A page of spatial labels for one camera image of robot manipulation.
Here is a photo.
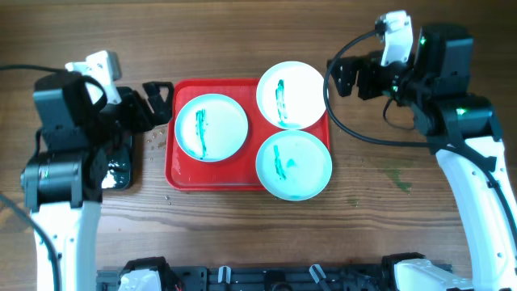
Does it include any white plate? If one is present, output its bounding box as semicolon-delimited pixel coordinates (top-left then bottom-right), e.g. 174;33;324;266
174;94;249;162
255;130;333;201
256;61;326;130

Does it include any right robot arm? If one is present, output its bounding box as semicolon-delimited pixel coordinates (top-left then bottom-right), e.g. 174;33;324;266
324;23;516;290

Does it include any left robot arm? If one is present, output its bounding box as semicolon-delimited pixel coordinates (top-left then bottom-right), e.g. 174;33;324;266
20;71;174;290

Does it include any red plastic tray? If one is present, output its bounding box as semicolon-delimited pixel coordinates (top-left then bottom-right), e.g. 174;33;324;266
165;78;330;192

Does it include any black water tray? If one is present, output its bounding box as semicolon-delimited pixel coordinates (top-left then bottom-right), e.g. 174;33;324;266
102;136;135;191

